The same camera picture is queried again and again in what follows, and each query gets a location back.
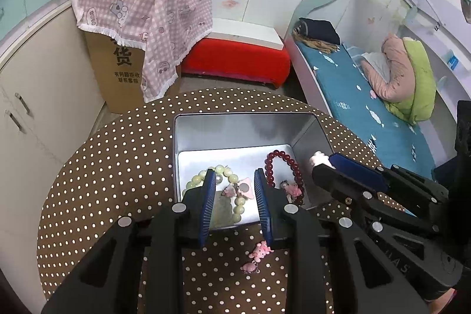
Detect pale green jade pendant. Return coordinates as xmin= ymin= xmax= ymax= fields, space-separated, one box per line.
xmin=210 ymin=195 xmax=237 ymax=227

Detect white pillow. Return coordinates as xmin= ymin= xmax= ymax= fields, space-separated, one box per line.
xmin=358 ymin=52 xmax=391 ymax=80

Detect dark red bead bracelet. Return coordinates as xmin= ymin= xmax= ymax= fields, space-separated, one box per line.
xmin=264 ymin=150 xmax=306 ymax=206

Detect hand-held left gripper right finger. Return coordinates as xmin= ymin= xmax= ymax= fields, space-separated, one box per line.
xmin=254 ymin=168 xmax=429 ymax=314

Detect red ottoman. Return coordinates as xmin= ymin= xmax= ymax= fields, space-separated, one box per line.
xmin=180 ymin=37 xmax=291 ymax=89

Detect small silver pink charm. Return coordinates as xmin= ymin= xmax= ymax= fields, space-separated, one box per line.
xmin=221 ymin=179 xmax=256 ymax=200

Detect folded dark clothes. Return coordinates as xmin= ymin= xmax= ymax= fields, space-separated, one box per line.
xmin=297 ymin=17 xmax=341 ymax=46

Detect folded tan cloth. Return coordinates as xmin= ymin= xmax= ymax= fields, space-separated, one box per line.
xmin=294 ymin=35 xmax=339 ymax=54

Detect person's right hand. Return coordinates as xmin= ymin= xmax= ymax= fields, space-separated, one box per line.
xmin=430 ymin=290 xmax=458 ymax=314

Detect green blanket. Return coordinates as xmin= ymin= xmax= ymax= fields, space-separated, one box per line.
xmin=384 ymin=37 xmax=437 ymax=125

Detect blue printed bed sheet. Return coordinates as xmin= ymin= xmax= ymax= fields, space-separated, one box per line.
xmin=293 ymin=37 xmax=437 ymax=172

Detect white pink charm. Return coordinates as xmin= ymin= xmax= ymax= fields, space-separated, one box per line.
xmin=309 ymin=151 xmax=332 ymax=168

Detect white low cabinet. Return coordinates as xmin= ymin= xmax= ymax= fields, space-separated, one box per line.
xmin=0 ymin=0 xmax=112 ymax=300

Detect pink cat charm keychain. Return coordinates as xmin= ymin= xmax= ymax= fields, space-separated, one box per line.
xmin=242 ymin=240 xmax=273 ymax=275

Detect brown cardboard box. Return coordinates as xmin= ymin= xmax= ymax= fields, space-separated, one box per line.
xmin=83 ymin=30 xmax=181 ymax=115

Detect white board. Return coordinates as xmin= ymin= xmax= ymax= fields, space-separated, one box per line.
xmin=204 ymin=17 xmax=286 ymax=51

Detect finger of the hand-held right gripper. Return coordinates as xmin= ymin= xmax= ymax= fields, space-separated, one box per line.
xmin=329 ymin=152 xmax=450 ymax=205
xmin=311 ymin=163 xmax=442 ymax=235

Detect silver metal tin box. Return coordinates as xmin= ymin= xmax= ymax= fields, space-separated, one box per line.
xmin=172 ymin=112 xmax=334 ymax=227

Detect pink checked cloth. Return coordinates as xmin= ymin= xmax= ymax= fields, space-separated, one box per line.
xmin=69 ymin=0 xmax=214 ymax=104

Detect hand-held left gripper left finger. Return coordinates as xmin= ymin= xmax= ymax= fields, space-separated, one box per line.
xmin=40 ymin=169 xmax=218 ymax=314

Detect brown polka-dot tablecloth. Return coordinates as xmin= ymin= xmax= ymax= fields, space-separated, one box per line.
xmin=37 ymin=88 xmax=417 ymax=314

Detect pink doll charm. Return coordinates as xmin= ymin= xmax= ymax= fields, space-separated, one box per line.
xmin=281 ymin=180 xmax=304 ymax=205

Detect cream bead bracelet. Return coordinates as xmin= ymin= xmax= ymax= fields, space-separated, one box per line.
xmin=185 ymin=165 xmax=248 ymax=223

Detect pink plush pillow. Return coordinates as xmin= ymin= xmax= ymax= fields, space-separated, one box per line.
xmin=362 ymin=33 xmax=417 ymax=103

